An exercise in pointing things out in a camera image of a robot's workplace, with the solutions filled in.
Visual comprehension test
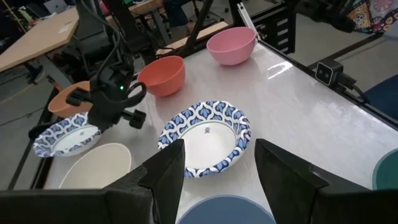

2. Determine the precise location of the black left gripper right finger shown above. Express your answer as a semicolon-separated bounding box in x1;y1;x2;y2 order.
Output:
254;138;330;224

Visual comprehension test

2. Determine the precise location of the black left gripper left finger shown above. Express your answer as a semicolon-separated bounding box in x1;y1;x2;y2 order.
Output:
138;138;187;224

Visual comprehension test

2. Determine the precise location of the orange-tan plastic bowl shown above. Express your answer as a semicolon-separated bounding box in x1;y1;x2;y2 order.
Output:
48;80;94;119

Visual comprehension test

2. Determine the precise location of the blue patterned paper bowl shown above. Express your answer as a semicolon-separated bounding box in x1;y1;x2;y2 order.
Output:
157;100;252;179
32;111;102;158

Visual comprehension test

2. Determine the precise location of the cream plastic bowl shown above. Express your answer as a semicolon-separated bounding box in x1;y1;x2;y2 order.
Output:
58;142;132;190

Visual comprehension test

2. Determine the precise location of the red-orange plastic bowl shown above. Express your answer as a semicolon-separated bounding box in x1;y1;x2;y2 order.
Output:
137;55;186;97

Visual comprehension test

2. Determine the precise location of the blue plastic bowl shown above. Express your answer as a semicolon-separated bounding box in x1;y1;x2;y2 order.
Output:
177;194;277;224

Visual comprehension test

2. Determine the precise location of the green plastic bowl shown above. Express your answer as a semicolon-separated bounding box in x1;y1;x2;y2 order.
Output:
372;148;398;190

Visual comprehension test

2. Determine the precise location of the pink plastic bowl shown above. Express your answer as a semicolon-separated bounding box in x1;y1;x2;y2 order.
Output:
206;26;257;66

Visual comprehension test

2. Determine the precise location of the light wooden desk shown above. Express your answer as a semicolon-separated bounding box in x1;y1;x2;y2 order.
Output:
0;6;80;73

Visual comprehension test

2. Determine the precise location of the silver laptop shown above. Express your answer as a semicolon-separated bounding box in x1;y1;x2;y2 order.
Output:
43;0;68;15

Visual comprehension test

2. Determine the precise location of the blue chair seat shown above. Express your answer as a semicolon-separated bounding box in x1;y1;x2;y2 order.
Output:
363;73;398;121

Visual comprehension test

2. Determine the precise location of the black robot equipment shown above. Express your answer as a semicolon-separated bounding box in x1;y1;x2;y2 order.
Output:
292;0;355;34

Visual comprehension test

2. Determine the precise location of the colourful patterned cloth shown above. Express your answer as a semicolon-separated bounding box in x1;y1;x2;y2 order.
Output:
345;0;398;34

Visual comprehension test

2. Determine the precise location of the black table-level camera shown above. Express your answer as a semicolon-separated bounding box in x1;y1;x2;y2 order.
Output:
315;60;345;86

